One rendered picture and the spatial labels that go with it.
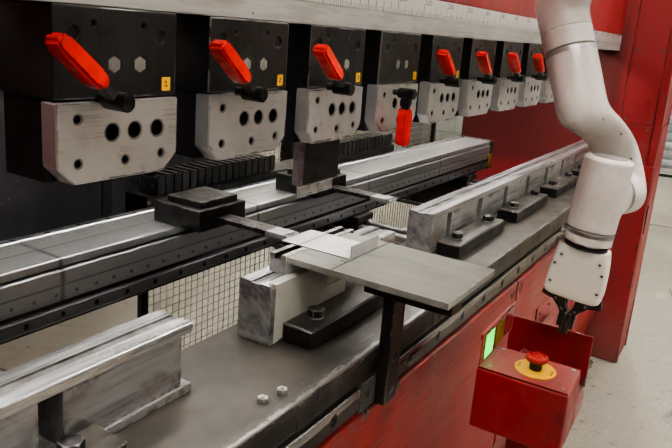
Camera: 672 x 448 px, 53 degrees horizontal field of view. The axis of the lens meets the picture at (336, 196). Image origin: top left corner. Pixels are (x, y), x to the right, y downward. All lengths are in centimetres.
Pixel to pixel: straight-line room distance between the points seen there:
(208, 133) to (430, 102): 61
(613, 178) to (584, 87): 16
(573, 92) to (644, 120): 182
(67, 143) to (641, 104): 264
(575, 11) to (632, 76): 179
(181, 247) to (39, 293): 28
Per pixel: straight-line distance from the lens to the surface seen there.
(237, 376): 95
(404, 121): 115
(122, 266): 114
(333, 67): 93
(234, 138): 83
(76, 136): 68
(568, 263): 129
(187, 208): 118
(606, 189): 124
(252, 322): 104
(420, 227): 148
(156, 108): 74
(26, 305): 105
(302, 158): 103
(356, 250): 104
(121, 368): 82
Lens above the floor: 134
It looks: 14 degrees down
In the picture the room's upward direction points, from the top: 4 degrees clockwise
